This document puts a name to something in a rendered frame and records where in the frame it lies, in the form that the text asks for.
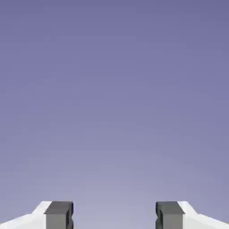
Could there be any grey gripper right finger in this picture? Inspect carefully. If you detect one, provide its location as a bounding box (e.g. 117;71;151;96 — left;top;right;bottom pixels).
155;200;229;229

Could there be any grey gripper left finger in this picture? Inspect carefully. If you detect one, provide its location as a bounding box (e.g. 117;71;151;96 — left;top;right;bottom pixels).
0;200;74;229

